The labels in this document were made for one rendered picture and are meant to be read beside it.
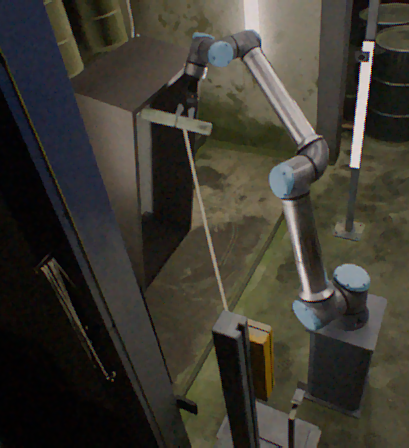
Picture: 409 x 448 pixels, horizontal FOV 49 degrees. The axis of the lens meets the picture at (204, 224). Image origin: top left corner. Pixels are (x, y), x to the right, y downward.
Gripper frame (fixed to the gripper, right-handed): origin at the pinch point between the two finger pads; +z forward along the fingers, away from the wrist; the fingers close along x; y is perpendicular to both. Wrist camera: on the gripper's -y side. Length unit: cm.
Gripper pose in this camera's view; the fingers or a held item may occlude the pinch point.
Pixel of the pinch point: (182, 123)
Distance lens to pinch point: 199.9
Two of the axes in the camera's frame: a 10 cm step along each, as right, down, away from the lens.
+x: -9.6, -2.1, -1.9
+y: -0.9, -3.9, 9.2
